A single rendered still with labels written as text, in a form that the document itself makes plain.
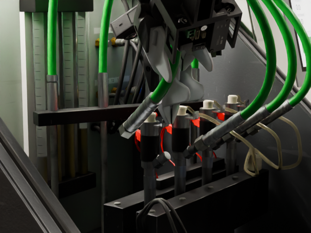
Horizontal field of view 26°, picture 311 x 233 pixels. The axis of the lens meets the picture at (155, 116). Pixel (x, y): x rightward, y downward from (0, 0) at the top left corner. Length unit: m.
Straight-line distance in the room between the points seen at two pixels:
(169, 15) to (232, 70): 0.62
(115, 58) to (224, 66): 0.22
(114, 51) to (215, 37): 0.68
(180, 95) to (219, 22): 0.28
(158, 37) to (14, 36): 0.47
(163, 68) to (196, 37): 0.07
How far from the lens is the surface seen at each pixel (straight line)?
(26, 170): 0.69
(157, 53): 0.75
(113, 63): 1.35
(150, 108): 0.83
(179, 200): 1.03
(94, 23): 1.30
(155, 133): 0.98
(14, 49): 1.16
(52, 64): 1.11
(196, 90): 0.96
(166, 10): 0.66
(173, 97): 0.94
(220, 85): 1.28
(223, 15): 0.66
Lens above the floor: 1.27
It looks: 9 degrees down
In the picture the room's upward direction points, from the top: straight up
